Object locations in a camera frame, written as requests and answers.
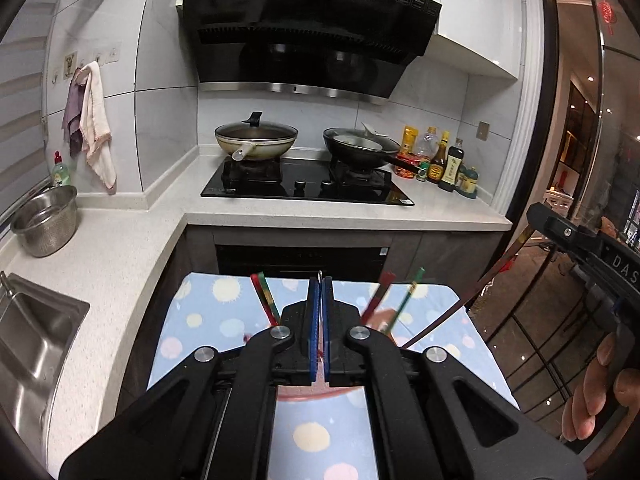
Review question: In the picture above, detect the blue dotted tablecloth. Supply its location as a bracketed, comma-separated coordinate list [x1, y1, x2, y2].
[147, 272, 521, 480]

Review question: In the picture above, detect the pink perforated utensil basket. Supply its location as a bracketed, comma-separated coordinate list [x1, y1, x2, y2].
[245, 305, 401, 403]

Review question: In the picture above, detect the brown yellow-label sauce bottle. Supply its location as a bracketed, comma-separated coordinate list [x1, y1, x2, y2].
[426, 131, 451, 184]

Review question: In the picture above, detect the black range hood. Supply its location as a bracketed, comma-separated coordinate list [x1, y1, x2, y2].
[175, 0, 443, 106]

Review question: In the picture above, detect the brown chopstick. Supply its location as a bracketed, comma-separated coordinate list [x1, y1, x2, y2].
[402, 227, 533, 351]

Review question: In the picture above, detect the white pink-edged towel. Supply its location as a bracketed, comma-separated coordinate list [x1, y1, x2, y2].
[80, 61, 117, 195]

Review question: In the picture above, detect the purple hanging cloth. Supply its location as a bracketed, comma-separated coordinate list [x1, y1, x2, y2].
[61, 67, 91, 158]

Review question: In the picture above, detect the built-in black oven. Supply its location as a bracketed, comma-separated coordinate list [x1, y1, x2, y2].
[214, 244, 391, 286]

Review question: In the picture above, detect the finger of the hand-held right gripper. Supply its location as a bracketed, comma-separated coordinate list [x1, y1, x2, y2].
[526, 202, 603, 261]

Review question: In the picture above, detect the black gas stove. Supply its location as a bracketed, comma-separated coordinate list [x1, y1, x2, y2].
[200, 157, 416, 206]

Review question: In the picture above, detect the window blind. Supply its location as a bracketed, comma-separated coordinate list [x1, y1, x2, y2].
[0, 5, 56, 211]

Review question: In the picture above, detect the yellow sauce bottle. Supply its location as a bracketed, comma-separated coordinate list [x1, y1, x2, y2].
[395, 126, 421, 178]

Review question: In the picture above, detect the cream wok with lid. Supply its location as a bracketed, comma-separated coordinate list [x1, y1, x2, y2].
[215, 111, 299, 162]

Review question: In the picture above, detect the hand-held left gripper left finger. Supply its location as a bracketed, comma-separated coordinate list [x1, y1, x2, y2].
[59, 276, 321, 480]

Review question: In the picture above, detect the small teal-lidded jar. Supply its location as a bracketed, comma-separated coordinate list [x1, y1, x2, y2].
[457, 165, 480, 199]

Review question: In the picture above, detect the person's right hand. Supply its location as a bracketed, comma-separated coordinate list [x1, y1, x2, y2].
[561, 332, 633, 442]

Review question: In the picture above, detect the steel kitchen sink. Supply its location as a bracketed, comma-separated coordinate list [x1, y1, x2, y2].
[0, 272, 91, 461]

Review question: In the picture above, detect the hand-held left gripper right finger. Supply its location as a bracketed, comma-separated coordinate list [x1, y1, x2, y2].
[322, 276, 586, 480]

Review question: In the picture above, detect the dark soy sauce bottle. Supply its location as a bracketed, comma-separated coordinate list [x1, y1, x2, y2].
[438, 138, 466, 193]

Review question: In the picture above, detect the black frying pan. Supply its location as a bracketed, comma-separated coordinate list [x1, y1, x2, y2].
[322, 122, 421, 173]

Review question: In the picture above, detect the dark red chopstick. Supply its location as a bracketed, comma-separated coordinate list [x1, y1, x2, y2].
[360, 271, 397, 327]

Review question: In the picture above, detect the steel colander pot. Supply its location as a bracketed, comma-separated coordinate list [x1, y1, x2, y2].
[10, 185, 80, 258]

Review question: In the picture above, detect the green dish soap bottle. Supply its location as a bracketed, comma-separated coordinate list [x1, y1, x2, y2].
[51, 151, 72, 188]

